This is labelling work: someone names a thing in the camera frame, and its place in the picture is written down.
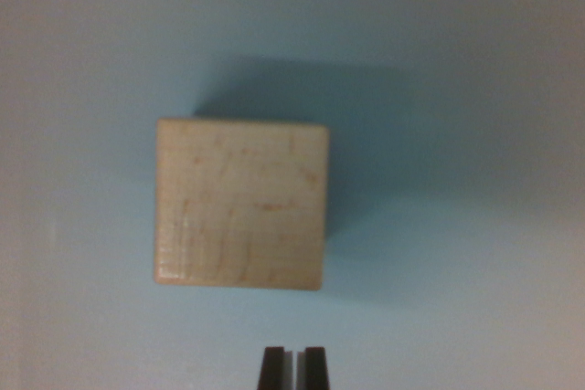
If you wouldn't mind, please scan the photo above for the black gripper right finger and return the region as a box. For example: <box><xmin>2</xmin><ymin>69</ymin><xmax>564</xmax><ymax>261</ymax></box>
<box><xmin>296</xmin><ymin>346</ymin><xmax>332</xmax><ymax>390</ymax></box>

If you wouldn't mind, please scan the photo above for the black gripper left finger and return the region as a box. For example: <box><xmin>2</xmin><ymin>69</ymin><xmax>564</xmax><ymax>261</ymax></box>
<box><xmin>257</xmin><ymin>346</ymin><xmax>297</xmax><ymax>390</ymax></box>

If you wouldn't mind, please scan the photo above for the light wooden cube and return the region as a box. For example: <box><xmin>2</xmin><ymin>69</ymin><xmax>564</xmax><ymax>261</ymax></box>
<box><xmin>152</xmin><ymin>116</ymin><xmax>331</xmax><ymax>292</ymax></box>

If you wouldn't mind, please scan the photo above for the pale blue plastic tray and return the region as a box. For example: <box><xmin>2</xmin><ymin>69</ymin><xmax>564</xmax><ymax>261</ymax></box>
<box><xmin>0</xmin><ymin>0</ymin><xmax>585</xmax><ymax>390</ymax></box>

